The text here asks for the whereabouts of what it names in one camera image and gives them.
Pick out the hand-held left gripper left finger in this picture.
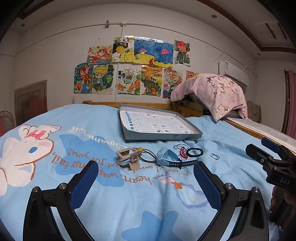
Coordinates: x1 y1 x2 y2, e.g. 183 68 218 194
23 160 100 241

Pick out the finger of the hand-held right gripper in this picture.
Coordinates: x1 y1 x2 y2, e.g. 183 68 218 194
245 144 279 172
261 137 296 161

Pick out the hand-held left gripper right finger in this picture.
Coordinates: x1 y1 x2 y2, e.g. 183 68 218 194
193 161 270 241

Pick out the black cord bracelet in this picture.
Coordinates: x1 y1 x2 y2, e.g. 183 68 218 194
186 148 204 158

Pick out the beige hair claw clip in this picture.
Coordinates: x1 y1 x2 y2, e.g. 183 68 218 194
116 148 142 171

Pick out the light blue smartwatch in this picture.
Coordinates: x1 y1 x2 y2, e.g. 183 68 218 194
156 147 199 167

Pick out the yellow bead cord necklace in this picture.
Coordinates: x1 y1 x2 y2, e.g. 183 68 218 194
137 148 158 164

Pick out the grey cardboard box lid tray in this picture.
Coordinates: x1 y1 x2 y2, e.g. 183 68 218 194
118 104 203 143

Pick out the person's right hand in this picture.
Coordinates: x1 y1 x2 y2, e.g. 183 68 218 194
269 186 296 230

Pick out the white mattress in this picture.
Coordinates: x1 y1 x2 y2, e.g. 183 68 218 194
231 118 296 149

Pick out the olive hanging cloth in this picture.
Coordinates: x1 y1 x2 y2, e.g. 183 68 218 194
246 101 262 123

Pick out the light blue printed bed sheet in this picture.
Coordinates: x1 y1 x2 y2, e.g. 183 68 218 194
0 103 296 241

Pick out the pink floral quilt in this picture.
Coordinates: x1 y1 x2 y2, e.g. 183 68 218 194
171 73 249 122

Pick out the white air conditioner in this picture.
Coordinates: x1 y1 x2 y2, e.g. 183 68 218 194
217 61 250 87

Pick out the wooden bed headboard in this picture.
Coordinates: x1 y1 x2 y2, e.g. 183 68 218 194
82 100 215 116

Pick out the brown wooden door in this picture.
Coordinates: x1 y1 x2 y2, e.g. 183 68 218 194
14 80 48 121

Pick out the standing fan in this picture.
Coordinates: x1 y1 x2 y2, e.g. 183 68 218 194
0 111 15 137

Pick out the ceiling air vent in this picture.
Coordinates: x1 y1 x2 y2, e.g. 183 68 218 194
264 22 288 40

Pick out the wooden bed side rail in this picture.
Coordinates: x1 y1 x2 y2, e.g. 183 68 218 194
225 117 296 156

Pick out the red string bracelet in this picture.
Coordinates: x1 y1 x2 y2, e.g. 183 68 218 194
179 146 189 161

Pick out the group of colourful wall drawings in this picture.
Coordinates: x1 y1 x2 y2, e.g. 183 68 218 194
73 37 199 99

